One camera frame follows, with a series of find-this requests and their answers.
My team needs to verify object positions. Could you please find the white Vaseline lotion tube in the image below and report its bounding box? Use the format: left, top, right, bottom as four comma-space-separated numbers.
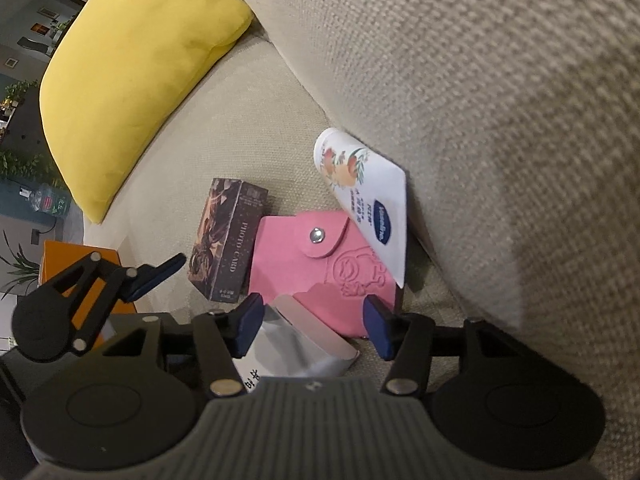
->
314, 128, 408, 287

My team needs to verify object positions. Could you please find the orange cardboard box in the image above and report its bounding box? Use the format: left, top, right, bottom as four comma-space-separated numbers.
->
38, 238, 139, 351

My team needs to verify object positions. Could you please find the dark photo card box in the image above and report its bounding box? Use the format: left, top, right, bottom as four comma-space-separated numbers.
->
188, 178, 268, 304

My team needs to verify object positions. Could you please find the pink felt snap wallet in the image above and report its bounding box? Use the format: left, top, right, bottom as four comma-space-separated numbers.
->
250, 210, 401, 338

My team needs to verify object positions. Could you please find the water bottle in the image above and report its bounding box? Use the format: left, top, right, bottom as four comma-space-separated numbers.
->
18, 184, 72, 218

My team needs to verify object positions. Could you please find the yellow pillow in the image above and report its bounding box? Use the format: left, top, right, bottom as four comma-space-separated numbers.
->
39, 0, 253, 223

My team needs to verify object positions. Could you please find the beige sofa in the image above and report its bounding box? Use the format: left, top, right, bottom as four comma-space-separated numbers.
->
84, 0, 639, 479

